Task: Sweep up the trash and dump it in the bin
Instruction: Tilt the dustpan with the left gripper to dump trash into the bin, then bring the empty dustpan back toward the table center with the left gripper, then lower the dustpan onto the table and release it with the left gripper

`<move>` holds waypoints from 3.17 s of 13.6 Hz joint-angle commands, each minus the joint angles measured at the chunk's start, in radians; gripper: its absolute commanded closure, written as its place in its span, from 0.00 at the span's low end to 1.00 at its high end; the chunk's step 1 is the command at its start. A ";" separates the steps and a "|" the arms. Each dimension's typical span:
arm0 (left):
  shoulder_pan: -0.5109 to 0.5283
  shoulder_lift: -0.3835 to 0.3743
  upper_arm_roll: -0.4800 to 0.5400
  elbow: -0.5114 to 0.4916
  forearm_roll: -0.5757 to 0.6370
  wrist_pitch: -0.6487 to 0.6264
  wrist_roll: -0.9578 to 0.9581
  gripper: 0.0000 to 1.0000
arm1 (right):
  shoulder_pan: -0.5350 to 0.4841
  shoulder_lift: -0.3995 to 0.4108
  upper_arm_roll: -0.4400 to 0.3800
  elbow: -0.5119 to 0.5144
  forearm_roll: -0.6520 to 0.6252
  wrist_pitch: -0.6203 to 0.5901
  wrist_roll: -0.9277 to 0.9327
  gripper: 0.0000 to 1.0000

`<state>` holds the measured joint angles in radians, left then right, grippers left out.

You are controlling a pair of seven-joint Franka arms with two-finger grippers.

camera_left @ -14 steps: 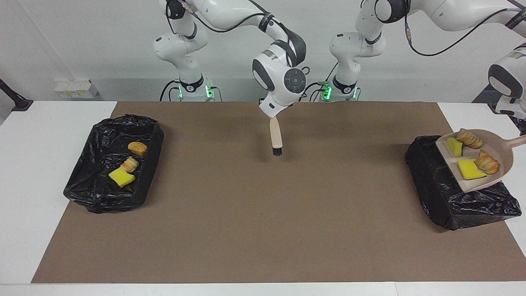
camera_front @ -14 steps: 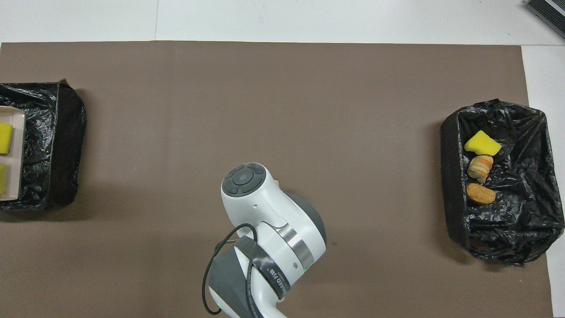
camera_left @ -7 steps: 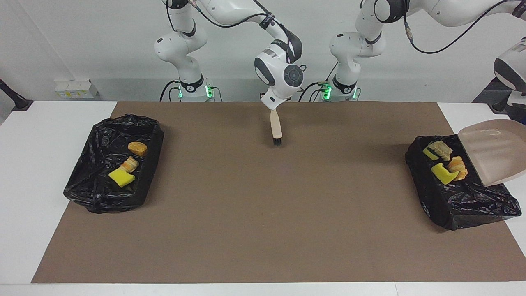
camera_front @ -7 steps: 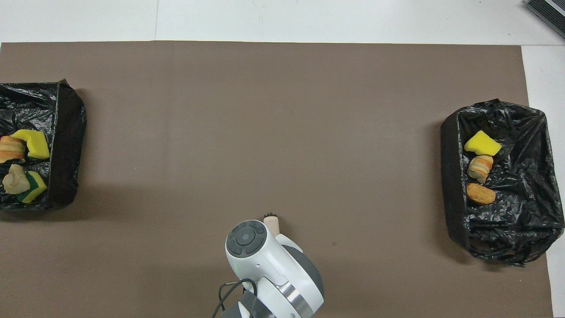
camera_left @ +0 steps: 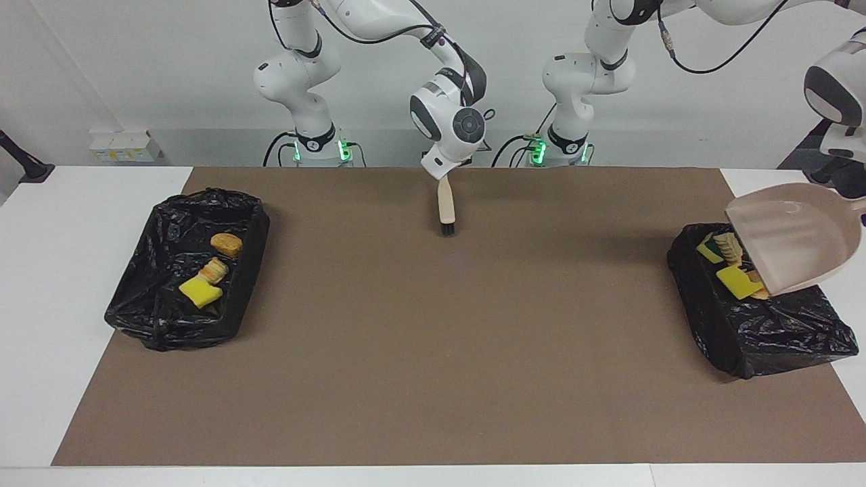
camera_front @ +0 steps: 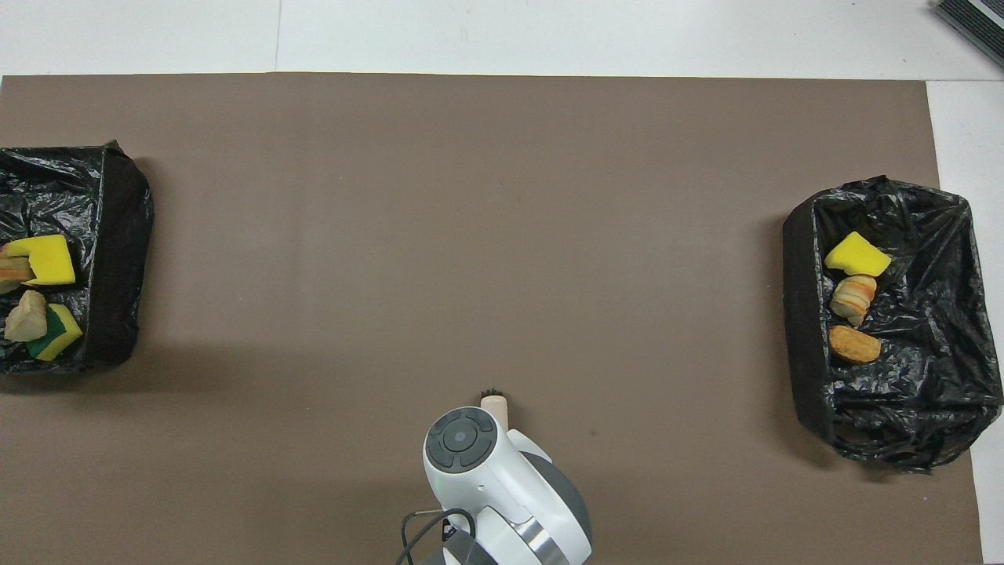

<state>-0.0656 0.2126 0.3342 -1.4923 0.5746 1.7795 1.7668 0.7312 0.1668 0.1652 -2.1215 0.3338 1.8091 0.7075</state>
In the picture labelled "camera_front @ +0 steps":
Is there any notched yellow sponge piece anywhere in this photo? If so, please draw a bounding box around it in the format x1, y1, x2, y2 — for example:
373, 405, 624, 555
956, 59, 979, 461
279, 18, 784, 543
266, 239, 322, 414
2, 235, 77, 286

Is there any pale toy bread chunk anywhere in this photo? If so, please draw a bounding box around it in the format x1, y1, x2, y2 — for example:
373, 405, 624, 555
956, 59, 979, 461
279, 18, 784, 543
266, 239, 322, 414
4, 290, 49, 344

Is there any brown toy bread roll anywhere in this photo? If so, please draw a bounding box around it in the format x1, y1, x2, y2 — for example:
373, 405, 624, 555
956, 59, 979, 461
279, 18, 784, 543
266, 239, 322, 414
828, 326, 882, 364

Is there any beige hand brush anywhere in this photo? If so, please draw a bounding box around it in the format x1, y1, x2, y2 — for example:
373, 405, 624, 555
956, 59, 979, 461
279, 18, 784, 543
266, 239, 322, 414
480, 388, 511, 433

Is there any dark grey ribbed device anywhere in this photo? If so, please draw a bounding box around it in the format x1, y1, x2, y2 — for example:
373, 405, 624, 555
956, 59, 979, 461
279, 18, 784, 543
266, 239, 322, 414
931, 0, 1004, 49

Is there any bin with black bag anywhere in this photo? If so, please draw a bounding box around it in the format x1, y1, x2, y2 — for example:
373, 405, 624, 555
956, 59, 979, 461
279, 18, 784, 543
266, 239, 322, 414
0, 140, 155, 376
782, 176, 983, 469

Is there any toy croissant roll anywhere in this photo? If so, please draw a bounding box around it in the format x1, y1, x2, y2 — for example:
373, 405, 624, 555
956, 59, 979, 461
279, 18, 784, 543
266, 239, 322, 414
0, 253, 36, 296
831, 275, 878, 327

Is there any small yellow sponge piece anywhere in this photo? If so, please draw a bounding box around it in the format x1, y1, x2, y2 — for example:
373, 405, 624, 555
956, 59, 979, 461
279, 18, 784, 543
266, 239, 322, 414
28, 304, 84, 363

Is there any brown table mat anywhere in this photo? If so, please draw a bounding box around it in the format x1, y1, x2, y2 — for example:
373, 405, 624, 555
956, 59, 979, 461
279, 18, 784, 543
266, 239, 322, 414
0, 73, 984, 565

